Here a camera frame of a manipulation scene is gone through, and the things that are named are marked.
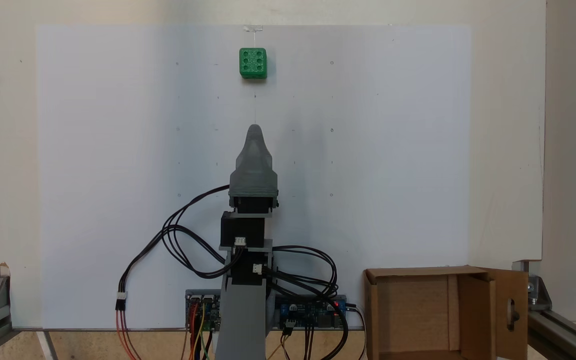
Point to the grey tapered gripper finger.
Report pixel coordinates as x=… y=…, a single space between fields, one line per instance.
x=254 y=150

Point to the green die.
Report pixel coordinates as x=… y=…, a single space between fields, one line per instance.
x=253 y=62

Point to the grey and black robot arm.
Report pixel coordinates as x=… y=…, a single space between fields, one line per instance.
x=240 y=320

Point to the clear tape piece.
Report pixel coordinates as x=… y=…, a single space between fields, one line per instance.
x=253 y=28

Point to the blue circuit board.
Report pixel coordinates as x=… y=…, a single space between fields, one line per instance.
x=313 y=315

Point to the white paper sheet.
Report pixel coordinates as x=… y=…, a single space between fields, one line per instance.
x=93 y=150

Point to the brown cardboard box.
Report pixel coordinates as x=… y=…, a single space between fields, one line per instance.
x=418 y=310

